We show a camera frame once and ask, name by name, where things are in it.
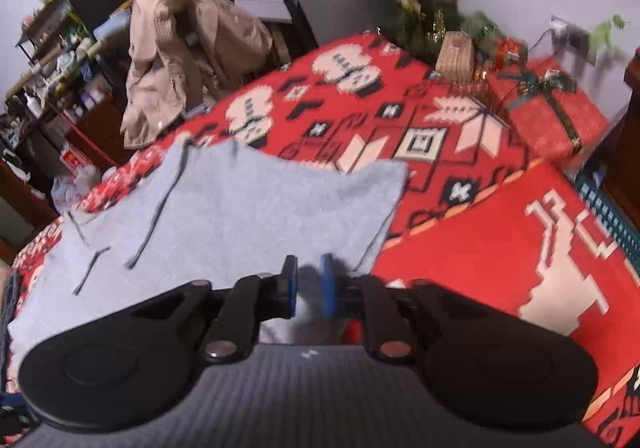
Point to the green plant sprig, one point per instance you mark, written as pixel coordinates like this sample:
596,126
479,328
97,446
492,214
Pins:
607,30

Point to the grey knit sweater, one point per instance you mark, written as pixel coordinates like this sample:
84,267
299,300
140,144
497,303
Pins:
250,218

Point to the green gift box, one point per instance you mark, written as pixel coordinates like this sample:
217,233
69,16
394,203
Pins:
482,32

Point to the wooden bedside cabinet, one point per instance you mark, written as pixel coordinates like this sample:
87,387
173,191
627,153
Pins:
627,152

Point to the white plastic bag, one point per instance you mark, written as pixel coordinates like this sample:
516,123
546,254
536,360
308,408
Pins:
75,190

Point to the small red gift box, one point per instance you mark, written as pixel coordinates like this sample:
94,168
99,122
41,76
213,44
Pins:
511,52

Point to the light blue pouch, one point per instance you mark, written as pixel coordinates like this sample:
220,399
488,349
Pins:
111,25

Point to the beige patterned gift box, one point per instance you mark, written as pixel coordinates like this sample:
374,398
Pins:
454,57

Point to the large red gift box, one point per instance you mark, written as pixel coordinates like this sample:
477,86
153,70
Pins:
550,112

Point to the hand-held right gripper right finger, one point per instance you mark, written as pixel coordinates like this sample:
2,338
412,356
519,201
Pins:
327,288

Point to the wall power socket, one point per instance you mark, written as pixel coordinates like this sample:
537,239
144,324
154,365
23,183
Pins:
580,42

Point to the red white box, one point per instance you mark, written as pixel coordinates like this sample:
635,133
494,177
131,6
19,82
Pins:
71,158

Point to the red broom stick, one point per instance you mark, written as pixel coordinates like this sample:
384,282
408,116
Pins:
90,140

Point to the teal plastic basket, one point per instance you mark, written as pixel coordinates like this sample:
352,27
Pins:
610,223

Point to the white charger plug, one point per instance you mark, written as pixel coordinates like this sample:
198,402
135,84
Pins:
560,29

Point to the beige jacket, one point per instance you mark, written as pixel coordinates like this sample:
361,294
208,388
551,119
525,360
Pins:
165,52

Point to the white flat box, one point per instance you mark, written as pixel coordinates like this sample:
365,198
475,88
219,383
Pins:
262,6

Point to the black desk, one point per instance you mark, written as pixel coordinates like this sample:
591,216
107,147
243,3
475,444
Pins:
295,27

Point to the red patterned blanket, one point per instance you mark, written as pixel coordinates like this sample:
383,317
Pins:
500,238

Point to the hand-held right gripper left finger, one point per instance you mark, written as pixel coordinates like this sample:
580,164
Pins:
291,288

